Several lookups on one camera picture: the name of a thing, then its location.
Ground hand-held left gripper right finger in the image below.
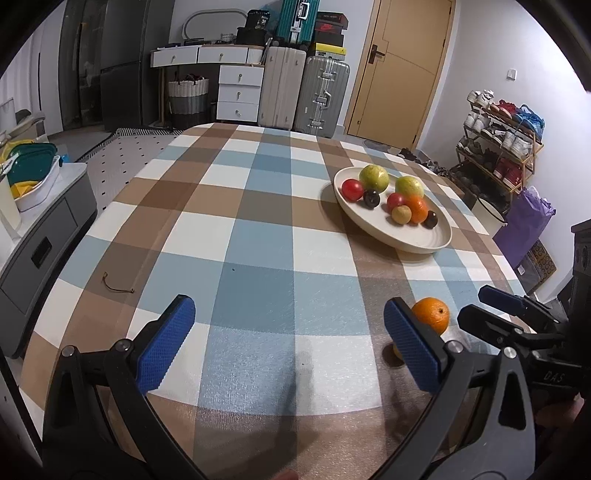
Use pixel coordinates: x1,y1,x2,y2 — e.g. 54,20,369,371
369,296,539,480

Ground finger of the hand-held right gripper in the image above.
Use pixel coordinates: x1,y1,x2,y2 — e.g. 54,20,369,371
478,285,570,325
457,304,557,363

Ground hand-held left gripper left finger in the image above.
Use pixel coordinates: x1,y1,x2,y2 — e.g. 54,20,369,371
44,294,206,480

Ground orange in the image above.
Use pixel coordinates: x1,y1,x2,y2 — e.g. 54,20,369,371
405,196,429,224
411,298,450,337

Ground cream round plate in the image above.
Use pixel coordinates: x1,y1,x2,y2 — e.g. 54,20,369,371
333,166,452,254

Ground person's right hand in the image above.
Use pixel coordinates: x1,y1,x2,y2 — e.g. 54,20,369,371
534,397,585,429

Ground patterned door mat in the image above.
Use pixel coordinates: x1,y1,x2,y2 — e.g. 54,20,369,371
517,240,558,290

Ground purple bag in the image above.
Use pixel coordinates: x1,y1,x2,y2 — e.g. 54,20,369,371
493,187,557,268

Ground white trash bin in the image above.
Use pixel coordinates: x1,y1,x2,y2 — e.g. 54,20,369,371
471,194,509,232

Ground green guava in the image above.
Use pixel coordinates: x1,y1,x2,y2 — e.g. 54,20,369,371
395,176,424,200
359,164,389,193

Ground pile of dark shoes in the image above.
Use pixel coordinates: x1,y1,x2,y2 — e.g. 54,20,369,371
388,147,458,178

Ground wooden shoe rack with shoes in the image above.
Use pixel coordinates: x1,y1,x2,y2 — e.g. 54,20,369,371
457,90,546,188

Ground grey cabinet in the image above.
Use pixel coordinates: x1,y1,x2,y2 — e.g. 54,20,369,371
0,161,98,358

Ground white plastic basket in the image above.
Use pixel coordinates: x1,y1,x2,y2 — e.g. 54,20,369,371
7,154,63,213

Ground wooden door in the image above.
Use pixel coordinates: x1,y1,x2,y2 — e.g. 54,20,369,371
344,0,455,146

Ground woven laundry basket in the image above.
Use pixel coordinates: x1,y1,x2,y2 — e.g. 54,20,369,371
167,78,209,116

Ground white drawer dresser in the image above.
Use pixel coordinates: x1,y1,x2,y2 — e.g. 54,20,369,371
151,45,266,124

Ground silver suitcase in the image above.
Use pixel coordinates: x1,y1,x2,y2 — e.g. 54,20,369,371
293,55,351,138

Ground grey refrigerator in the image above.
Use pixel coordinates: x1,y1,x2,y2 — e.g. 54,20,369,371
99,0,176,132

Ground beige suitcase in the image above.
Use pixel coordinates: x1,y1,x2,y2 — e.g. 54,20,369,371
257,45,306,130

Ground yellow black shoe box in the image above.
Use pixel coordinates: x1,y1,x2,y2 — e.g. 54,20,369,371
309,42,347,59

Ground oval mirror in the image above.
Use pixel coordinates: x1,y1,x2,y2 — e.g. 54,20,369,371
182,8,247,45

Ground black bag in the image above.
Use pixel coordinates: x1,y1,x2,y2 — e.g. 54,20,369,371
246,9,272,31

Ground teal suitcase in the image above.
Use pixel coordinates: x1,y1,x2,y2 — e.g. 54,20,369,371
276,0,320,47

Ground brown string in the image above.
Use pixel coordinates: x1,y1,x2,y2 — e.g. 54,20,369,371
102,273,136,295

